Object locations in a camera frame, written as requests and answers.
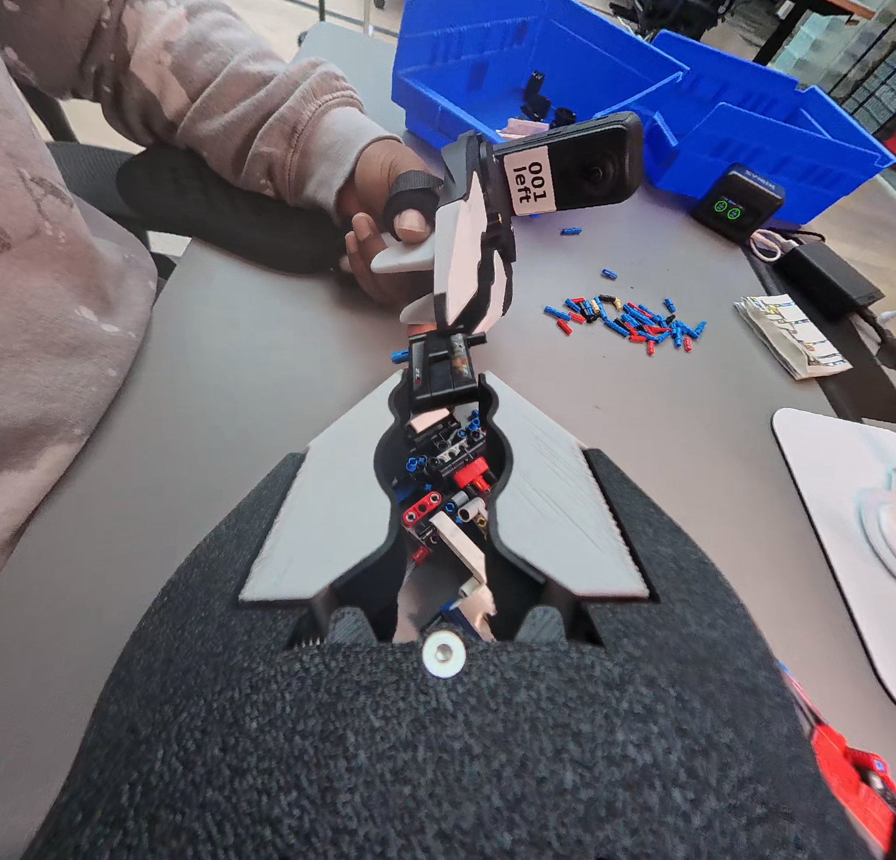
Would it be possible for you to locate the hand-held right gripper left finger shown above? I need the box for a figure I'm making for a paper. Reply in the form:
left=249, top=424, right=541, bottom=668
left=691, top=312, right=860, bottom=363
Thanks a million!
left=238, top=369, right=415, bottom=640

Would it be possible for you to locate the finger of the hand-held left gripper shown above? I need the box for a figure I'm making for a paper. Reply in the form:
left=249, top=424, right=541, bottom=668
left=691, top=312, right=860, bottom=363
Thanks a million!
left=455, top=226, right=518, bottom=336
left=433, top=173, right=489, bottom=332

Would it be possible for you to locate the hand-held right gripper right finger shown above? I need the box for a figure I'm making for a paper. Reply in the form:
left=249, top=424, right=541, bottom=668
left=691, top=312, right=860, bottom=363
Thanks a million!
left=478, top=370, right=652, bottom=612

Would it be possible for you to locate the brick toy car chassis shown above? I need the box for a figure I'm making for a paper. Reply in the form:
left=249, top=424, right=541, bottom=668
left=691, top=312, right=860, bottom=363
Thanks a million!
left=388, top=328, right=508, bottom=644

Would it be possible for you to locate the person's left forearm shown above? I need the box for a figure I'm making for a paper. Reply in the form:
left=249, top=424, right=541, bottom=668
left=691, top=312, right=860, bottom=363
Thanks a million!
left=0, top=0, right=414, bottom=224

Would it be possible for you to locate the grey desk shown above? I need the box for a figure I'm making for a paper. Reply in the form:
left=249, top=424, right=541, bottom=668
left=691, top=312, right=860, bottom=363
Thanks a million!
left=0, top=20, right=896, bottom=860

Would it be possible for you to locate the person's left hand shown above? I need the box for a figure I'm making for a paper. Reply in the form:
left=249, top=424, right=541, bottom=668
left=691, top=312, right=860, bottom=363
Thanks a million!
left=336, top=135, right=449, bottom=337

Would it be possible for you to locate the pile of blue red pins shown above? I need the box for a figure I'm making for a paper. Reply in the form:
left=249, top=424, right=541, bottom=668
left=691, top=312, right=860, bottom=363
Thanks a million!
left=542, top=293, right=708, bottom=356

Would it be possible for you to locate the black charger with green lights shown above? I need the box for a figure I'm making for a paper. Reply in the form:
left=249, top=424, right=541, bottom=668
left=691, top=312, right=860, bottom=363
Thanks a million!
left=692, top=163, right=786, bottom=245

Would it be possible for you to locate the blue plastic storage bin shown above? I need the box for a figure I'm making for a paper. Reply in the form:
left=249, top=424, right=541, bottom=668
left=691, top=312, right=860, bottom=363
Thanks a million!
left=651, top=30, right=896, bottom=225
left=391, top=0, right=690, bottom=169

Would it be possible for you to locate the black power adapter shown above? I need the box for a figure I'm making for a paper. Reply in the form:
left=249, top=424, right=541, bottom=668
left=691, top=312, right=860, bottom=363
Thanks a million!
left=773, top=240, right=886, bottom=322

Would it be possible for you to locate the folded paper sheet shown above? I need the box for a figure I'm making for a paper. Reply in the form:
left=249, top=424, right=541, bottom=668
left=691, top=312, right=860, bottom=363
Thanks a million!
left=734, top=293, right=854, bottom=381

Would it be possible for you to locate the person's bleached grey sweatshirt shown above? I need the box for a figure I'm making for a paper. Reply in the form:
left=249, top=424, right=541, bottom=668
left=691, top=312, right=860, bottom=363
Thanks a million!
left=0, top=55, right=161, bottom=567

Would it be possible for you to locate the red brick assembly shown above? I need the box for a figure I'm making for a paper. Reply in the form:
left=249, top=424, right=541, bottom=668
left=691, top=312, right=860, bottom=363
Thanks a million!
left=777, top=660, right=896, bottom=854

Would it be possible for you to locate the white cable plug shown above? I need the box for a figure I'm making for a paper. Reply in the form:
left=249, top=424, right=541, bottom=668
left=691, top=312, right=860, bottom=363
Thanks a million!
left=749, top=229, right=799, bottom=262

